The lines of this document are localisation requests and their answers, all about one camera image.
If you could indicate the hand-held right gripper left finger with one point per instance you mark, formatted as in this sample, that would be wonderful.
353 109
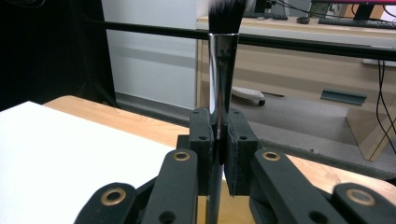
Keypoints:
201 146

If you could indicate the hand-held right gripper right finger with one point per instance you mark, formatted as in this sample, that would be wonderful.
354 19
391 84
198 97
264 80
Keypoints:
239 155

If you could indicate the black makeup brush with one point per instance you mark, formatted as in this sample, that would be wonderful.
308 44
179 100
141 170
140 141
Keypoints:
222 62

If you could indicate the white object with black wheel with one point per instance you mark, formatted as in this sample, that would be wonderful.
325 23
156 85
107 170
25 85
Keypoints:
249 94

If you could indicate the light wooden desk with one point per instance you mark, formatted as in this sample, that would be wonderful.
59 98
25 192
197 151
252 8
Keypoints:
295 74

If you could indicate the white table mat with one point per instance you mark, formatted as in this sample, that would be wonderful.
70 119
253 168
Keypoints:
77 155

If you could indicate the black computer mouse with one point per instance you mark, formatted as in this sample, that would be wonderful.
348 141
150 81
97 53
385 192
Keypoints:
303 20

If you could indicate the white power strip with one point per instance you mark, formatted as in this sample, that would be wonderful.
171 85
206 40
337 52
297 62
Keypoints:
378 62

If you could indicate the black keyboard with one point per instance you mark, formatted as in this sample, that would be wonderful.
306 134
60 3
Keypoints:
358 23

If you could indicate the dark curtain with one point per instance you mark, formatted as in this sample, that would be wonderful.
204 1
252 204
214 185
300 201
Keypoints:
46 49

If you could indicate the black monitor stand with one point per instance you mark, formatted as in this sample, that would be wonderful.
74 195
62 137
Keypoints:
364 11

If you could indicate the grey-green bracket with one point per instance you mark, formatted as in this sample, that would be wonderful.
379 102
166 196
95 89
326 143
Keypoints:
344 97

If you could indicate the black horizontal rail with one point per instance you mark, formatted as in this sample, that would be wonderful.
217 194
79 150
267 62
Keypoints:
295 44

